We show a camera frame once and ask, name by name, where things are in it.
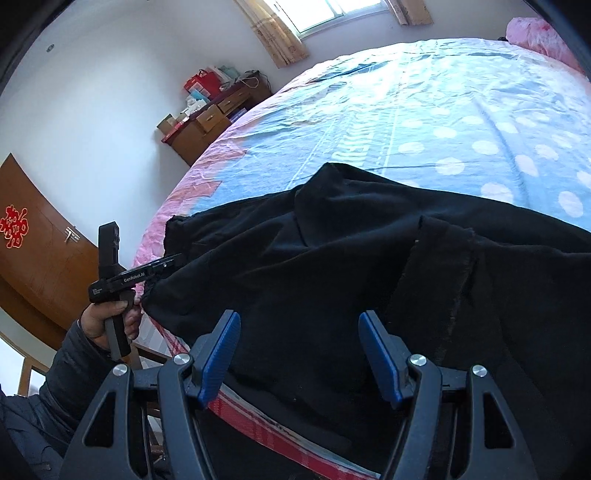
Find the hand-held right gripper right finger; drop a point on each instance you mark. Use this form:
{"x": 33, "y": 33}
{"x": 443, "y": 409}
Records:
{"x": 383, "y": 355}

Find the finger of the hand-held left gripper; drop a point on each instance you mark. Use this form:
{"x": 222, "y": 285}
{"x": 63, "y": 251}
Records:
{"x": 161, "y": 265}

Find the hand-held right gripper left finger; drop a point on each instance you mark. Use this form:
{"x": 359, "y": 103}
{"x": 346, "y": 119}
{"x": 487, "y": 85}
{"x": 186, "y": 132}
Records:
{"x": 221, "y": 350}

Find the black pants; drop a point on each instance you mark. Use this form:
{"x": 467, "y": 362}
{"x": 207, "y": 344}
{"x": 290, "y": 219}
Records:
{"x": 323, "y": 277}

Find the person's left forearm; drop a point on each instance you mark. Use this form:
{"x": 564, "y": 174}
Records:
{"x": 69, "y": 364}

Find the person's left hand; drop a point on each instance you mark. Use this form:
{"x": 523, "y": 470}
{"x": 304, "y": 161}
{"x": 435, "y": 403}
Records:
{"x": 94, "y": 325}

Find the brown wooden door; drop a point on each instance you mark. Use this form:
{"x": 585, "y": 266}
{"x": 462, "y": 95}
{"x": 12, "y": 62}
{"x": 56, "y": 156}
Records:
{"x": 46, "y": 277}

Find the red paper door decoration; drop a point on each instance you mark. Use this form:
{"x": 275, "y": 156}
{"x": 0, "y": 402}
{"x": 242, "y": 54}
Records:
{"x": 14, "y": 227}

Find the flat red box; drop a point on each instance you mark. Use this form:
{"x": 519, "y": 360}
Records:
{"x": 174, "y": 131}

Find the brown cardboard box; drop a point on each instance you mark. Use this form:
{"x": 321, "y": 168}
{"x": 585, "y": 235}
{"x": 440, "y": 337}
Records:
{"x": 167, "y": 123}

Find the brown wooden desk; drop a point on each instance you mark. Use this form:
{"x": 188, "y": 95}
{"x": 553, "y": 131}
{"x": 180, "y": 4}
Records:
{"x": 217, "y": 120}

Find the teal box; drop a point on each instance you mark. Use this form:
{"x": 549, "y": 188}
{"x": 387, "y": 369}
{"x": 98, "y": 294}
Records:
{"x": 197, "y": 96}

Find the red gift bag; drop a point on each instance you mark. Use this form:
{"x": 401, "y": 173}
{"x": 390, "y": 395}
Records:
{"x": 201, "y": 84}

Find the white bag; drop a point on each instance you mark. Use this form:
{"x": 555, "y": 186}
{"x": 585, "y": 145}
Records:
{"x": 227, "y": 74}

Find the round bed with blue-pink sheet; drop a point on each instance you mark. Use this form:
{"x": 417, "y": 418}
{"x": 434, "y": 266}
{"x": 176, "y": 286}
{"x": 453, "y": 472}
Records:
{"x": 415, "y": 101}

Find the beige patterned curtain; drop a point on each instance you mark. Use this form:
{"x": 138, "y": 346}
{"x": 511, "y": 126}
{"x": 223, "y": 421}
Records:
{"x": 411, "y": 11}
{"x": 277, "y": 37}

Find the white framed window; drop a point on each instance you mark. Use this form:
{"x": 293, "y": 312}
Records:
{"x": 323, "y": 14}

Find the pink floral folded blanket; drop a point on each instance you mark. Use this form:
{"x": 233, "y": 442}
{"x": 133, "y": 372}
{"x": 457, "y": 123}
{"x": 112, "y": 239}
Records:
{"x": 540, "y": 39}

